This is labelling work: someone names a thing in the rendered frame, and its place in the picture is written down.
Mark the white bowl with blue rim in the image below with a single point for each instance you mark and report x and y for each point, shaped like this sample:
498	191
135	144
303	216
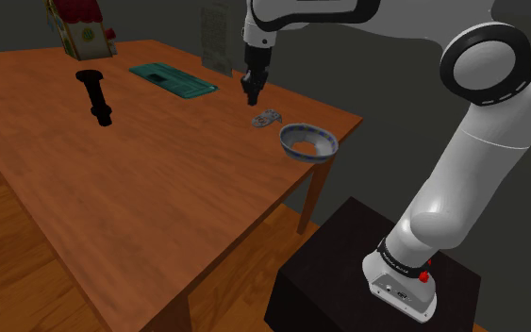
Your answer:
308	143

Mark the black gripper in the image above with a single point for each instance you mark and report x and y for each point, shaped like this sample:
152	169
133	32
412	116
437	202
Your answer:
257	59

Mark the black pepper grinder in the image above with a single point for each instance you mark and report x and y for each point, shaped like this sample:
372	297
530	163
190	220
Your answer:
95	95

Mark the toy house with red roof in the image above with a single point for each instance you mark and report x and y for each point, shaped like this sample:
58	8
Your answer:
82	30

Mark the black robot stand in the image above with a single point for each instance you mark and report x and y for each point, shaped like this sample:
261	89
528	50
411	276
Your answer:
338	285

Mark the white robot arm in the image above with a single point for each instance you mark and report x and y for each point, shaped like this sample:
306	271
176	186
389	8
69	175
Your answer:
472	151

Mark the grey printed paper sheet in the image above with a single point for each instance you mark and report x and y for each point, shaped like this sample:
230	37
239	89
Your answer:
217	36

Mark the brown wooden table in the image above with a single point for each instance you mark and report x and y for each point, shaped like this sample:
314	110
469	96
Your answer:
131	184

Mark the small grey perforated metal piece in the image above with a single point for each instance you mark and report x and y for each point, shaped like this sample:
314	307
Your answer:
266	118

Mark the teal flat rectangular tray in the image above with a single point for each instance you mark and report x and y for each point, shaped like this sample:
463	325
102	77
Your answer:
173	79

